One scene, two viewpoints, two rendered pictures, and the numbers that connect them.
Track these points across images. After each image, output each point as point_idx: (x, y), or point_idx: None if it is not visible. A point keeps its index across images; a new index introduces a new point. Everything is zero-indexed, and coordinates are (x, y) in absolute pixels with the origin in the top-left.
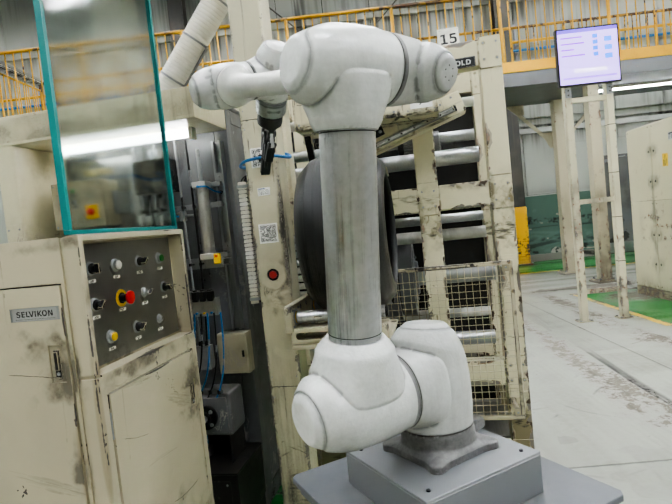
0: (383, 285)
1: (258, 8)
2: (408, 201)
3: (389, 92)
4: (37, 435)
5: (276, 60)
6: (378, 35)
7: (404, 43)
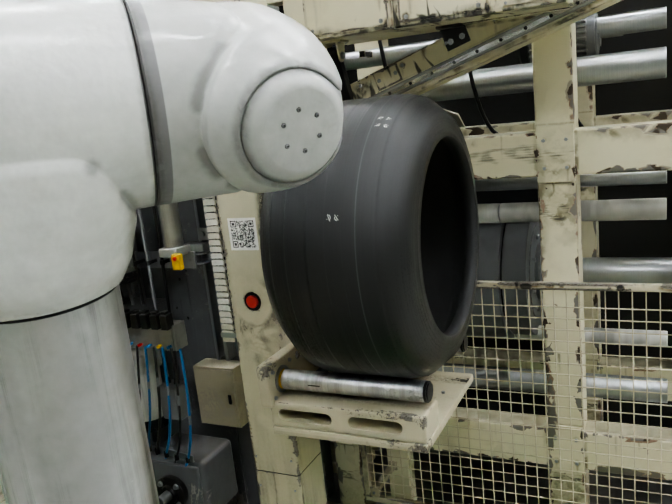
0: (416, 356)
1: None
2: (518, 156)
3: (107, 207)
4: None
5: None
6: (40, 47)
7: (153, 50)
